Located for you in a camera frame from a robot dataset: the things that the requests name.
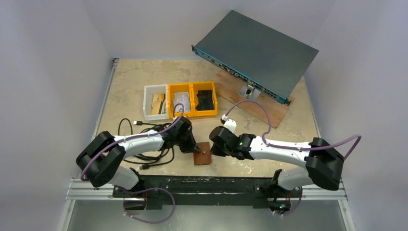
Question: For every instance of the brown leather card holder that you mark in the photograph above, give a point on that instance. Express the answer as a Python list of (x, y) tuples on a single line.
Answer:
[(204, 156)]

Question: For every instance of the yellow bin right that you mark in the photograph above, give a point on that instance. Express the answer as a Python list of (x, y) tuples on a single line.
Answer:
[(205, 85)]

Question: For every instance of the metal bracket with knob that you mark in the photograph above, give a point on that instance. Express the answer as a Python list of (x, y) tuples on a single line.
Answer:
[(249, 93)]

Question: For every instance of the white plastic bin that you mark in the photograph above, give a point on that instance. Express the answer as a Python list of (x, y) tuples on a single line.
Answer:
[(149, 90)]

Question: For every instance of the yellow bin left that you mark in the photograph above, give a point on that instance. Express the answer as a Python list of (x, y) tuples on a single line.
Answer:
[(172, 89)]

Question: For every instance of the yellow bin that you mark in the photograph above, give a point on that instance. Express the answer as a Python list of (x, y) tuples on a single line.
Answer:
[(205, 85), (172, 89)]

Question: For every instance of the gold cards stack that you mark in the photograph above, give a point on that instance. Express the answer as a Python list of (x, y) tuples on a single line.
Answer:
[(158, 104)]

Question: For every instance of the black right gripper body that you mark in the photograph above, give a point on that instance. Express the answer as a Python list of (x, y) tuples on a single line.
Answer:
[(215, 145)]

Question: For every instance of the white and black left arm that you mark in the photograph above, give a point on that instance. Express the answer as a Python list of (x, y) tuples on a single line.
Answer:
[(100, 160)]

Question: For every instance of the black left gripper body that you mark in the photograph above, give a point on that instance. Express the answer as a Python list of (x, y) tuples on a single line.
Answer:
[(182, 139)]

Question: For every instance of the silver cards stack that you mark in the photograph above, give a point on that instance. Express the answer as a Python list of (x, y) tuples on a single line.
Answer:
[(181, 100)]

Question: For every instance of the black cards stack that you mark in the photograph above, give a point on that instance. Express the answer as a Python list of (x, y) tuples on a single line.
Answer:
[(205, 101)]

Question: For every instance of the aluminium frame rail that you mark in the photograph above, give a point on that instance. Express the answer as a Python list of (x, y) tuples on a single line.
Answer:
[(79, 190)]

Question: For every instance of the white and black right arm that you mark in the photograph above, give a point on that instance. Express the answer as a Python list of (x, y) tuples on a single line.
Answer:
[(315, 162)]

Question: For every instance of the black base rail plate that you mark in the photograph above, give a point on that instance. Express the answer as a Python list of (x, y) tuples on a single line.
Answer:
[(161, 190)]

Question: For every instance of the blue grey network switch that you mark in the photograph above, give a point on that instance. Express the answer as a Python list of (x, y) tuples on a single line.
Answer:
[(262, 57)]

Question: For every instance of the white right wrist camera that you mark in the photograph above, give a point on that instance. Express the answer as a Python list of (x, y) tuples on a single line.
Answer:
[(228, 123)]

